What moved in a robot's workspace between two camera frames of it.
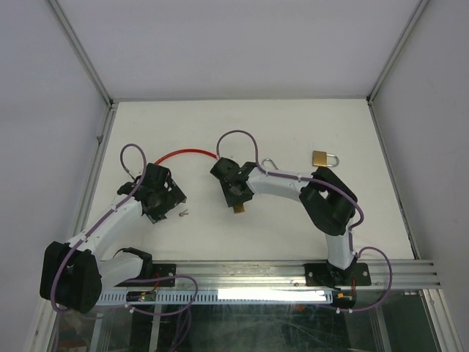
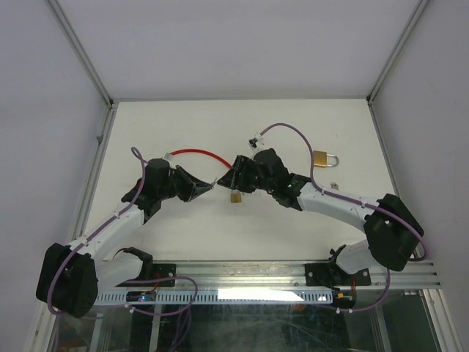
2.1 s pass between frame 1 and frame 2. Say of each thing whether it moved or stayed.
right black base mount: stayed
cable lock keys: moved
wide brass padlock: stayed
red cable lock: stayed
